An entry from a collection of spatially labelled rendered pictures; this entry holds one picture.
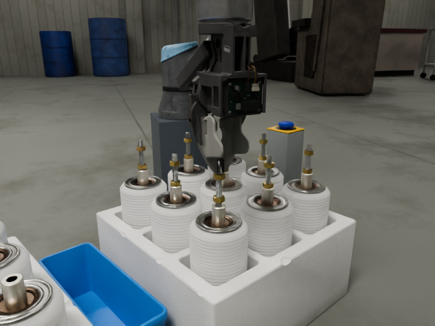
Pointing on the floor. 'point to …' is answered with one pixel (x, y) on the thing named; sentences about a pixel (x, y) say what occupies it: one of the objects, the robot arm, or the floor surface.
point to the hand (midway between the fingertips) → (217, 162)
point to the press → (338, 46)
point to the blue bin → (102, 288)
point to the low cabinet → (399, 51)
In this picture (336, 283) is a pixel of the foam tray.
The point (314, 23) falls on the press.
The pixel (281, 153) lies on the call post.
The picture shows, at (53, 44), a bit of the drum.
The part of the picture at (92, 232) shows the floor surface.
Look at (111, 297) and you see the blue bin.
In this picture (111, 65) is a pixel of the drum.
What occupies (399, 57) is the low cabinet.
